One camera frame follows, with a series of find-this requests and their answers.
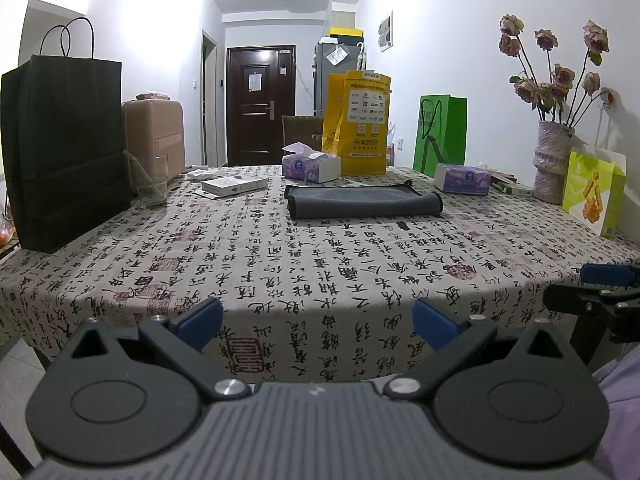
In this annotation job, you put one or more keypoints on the green and white small box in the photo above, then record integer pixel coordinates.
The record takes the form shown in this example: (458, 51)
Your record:
(515, 190)

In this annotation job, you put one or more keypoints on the textured white vase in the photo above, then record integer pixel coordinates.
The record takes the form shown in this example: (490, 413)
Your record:
(552, 165)

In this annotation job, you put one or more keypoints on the purple tissue box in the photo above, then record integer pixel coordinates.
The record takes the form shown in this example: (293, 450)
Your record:
(310, 166)
(462, 180)

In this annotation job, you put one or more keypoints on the person's right forearm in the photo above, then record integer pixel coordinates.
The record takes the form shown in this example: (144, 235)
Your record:
(620, 410)

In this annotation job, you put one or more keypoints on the crumpled white paper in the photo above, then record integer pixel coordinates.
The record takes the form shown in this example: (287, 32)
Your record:
(200, 175)

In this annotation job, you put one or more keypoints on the dried pink roses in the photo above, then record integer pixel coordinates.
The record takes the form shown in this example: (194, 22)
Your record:
(560, 77)

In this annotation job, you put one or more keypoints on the grey refrigerator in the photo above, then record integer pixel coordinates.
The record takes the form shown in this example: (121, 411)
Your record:
(335, 67)

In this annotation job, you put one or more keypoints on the beige suitcase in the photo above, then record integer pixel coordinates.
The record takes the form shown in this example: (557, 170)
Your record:
(160, 127)

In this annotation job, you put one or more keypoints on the yellow-green snack bag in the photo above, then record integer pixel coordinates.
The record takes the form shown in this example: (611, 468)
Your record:
(592, 195)

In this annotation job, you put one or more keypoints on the clear glass cup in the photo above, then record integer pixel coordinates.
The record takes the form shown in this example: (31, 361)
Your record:
(152, 191)

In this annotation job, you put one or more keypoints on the grey towel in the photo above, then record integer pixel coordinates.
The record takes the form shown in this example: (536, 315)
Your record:
(360, 202)

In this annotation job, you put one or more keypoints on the dark brown door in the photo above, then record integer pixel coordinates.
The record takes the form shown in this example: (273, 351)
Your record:
(257, 110)

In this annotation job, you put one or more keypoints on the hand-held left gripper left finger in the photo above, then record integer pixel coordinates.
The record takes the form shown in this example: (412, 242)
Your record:
(202, 321)

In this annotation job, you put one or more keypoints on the yellow box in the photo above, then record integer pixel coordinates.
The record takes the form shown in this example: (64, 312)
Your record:
(346, 33)

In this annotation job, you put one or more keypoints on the framed wall picture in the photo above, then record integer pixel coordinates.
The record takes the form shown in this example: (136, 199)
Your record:
(386, 32)

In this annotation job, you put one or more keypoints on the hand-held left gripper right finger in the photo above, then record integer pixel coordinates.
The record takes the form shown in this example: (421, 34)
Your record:
(434, 322)

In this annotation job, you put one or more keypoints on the green paper bag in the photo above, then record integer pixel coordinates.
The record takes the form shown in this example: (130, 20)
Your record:
(442, 135)

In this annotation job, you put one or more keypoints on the yellow paper bag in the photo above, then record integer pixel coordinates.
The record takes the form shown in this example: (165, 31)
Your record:
(357, 130)

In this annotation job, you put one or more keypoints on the printed tablecloth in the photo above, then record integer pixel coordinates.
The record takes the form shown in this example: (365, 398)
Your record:
(280, 270)

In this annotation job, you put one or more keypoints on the wooden chair back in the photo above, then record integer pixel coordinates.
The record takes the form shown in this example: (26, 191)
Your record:
(302, 132)

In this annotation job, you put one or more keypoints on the black paper bag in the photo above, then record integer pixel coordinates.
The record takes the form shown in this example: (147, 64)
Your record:
(60, 160)

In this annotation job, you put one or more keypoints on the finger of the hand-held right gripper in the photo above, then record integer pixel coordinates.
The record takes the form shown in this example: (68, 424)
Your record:
(575, 302)
(602, 275)

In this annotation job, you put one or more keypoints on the flat white box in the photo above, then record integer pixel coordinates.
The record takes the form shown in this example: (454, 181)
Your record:
(231, 186)

